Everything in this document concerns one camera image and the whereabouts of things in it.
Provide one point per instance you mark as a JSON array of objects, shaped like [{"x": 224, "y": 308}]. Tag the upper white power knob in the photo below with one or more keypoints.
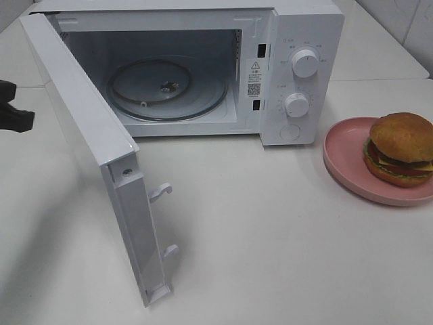
[{"x": 305, "y": 63}]

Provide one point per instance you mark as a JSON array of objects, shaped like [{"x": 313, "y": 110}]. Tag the glass microwave turntable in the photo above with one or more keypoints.
[{"x": 166, "y": 88}]

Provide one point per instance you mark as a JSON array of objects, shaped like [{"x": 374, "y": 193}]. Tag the pink round plate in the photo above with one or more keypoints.
[{"x": 343, "y": 157}]

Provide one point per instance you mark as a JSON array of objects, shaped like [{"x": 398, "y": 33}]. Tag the white timer knob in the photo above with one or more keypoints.
[{"x": 296, "y": 105}]

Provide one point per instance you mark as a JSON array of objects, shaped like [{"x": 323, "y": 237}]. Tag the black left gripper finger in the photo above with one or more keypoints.
[
  {"x": 16, "y": 120},
  {"x": 7, "y": 91}
]

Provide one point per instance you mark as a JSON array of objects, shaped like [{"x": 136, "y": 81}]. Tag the burger with sesame bun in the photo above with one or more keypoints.
[{"x": 398, "y": 149}]

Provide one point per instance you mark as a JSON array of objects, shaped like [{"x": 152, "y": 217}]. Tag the white microwave door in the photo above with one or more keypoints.
[{"x": 104, "y": 151}]

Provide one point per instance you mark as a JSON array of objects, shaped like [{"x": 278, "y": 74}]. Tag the white microwave oven body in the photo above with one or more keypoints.
[{"x": 250, "y": 42}]

